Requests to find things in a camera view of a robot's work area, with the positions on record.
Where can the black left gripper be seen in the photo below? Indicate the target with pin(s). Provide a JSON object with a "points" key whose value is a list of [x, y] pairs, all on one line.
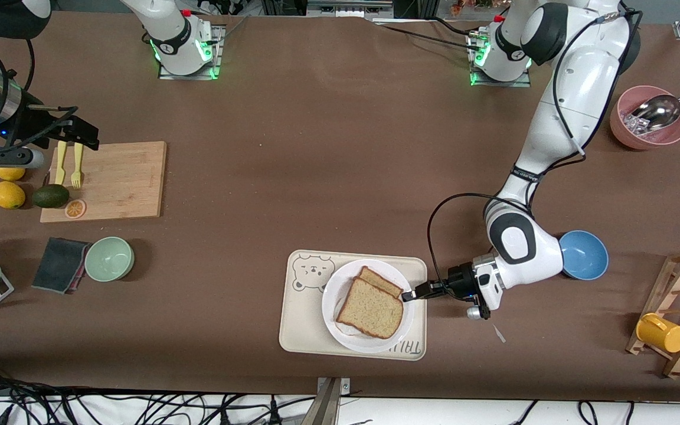
{"points": [[460, 281]]}

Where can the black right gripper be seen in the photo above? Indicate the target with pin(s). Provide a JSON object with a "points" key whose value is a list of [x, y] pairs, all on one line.
{"points": [[37, 126]]}

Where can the brown bread slice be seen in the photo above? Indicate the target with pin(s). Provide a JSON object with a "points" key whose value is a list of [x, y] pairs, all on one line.
{"points": [[369, 310], [378, 280]]}

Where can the white round plate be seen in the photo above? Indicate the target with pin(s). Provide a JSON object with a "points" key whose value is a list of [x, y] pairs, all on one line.
{"points": [[372, 346]]}

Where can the yellow plastic knife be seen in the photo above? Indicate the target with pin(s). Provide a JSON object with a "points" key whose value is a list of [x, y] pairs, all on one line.
{"points": [[59, 168]]}

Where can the yellow plastic fork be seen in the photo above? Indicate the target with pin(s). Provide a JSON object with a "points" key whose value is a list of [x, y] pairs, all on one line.
{"points": [[77, 177]]}

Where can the wooden cutting board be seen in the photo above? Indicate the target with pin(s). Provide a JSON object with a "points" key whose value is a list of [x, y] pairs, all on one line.
{"points": [[115, 183]]}

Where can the dark green avocado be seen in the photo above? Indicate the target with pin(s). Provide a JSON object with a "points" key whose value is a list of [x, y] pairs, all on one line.
{"points": [[51, 196]]}

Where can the toy orange slice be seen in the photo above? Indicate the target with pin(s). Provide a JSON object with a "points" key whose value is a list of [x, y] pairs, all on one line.
{"points": [[75, 209]]}

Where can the yellow lemon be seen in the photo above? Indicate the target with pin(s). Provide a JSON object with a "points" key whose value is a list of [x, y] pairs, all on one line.
{"points": [[8, 195], [9, 174]]}

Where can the small white paper scrap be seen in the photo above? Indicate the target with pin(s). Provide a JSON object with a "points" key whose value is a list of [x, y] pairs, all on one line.
{"points": [[499, 333]]}

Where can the pale green bowl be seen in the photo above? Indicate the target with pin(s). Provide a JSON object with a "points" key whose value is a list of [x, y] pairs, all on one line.
{"points": [[110, 260]]}

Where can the dark grey folded cloth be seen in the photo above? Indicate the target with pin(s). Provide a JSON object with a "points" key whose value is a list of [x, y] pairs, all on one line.
{"points": [[56, 265]]}

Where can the cream bear print tray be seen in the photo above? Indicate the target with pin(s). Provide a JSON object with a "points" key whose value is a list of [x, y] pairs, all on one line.
{"points": [[301, 330]]}

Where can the blue bowl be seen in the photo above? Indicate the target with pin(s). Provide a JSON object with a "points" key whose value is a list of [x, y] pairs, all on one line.
{"points": [[588, 257]]}

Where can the yellow mug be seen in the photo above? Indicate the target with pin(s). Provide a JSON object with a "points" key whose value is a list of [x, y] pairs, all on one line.
{"points": [[664, 336]]}

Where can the wooden cup drying rack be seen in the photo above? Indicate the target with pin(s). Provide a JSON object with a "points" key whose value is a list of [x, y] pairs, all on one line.
{"points": [[674, 367]]}

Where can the clear plastic ice cubes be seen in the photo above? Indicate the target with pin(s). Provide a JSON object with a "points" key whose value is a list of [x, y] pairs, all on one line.
{"points": [[634, 125]]}

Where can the pink bowl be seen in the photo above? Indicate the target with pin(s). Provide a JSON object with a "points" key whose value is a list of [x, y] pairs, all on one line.
{"points": [[653, 142]]}

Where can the colourful artificial flowers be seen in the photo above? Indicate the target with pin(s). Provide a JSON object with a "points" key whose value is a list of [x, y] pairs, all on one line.
{"points": [[470, 5]]}

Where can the shiny metal scoop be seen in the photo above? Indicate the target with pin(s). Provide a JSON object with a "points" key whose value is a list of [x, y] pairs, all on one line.
{"points": [[659, 112]]}

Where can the metal clamp bracket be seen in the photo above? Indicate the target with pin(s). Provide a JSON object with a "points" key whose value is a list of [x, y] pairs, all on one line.
{"points": [[328, 407]]}

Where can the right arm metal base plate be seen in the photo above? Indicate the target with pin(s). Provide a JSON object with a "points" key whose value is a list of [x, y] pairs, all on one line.
{"points": [[219, 53]]}

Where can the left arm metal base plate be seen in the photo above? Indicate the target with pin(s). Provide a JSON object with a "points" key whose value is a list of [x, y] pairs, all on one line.
{"points": [[517, 83]]}

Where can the grey metal frame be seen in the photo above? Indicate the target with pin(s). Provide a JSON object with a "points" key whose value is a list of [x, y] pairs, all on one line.
{"points": [[346, 7]]}

